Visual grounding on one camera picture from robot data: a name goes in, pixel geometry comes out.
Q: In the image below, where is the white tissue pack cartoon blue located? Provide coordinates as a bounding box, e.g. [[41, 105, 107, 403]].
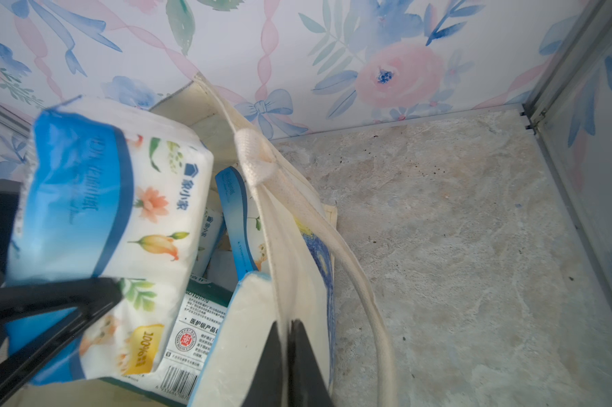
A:
[[188, 272, 277, 406]]

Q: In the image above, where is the aluminium corner post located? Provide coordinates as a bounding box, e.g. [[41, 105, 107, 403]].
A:
[[0, 105, 31, 136], [521, 0, 612, 133]]

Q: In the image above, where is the colourful cartoon tissue pack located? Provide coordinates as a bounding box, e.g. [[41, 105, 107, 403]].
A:
[[104, 278, 233, 406]]

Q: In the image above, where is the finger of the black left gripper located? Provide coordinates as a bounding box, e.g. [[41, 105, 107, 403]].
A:
[[0, 278, 123, 405]]

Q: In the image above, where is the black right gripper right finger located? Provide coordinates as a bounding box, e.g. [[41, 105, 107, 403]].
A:
[[287, 320, 334, 407]]

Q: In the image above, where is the left aluminium corner post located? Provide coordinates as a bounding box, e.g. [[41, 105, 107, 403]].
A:
[[0, 105, 31, 136]]

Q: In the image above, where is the cream canvas bag starry print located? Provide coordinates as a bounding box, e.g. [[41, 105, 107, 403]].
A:
[[0, 73, 399, 407]]

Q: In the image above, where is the blue tissue pack barcode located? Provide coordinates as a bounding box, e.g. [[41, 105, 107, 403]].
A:
[[7, 97, 214, 386]]

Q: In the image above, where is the right aluminium corner post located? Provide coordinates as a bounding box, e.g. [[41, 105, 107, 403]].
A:
[[521, 0, 612, 133]]

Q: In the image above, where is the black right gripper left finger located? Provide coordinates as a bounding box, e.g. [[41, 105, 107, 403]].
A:
[[242, 322, 283, 407]]

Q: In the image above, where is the floral blue tissue pack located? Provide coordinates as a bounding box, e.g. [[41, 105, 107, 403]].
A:
[[215, 166, 269, 281]]

